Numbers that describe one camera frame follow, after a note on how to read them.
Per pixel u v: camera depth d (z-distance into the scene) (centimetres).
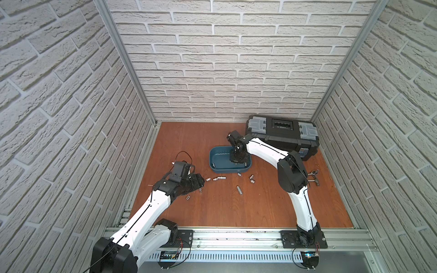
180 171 62
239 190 87
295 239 73
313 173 95
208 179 92
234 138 79
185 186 68
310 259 70
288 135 91
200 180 74
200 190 87
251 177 92
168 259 71
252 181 90
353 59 84
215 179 92
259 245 74
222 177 92
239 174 94
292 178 56
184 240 74
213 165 97
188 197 85
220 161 103
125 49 84
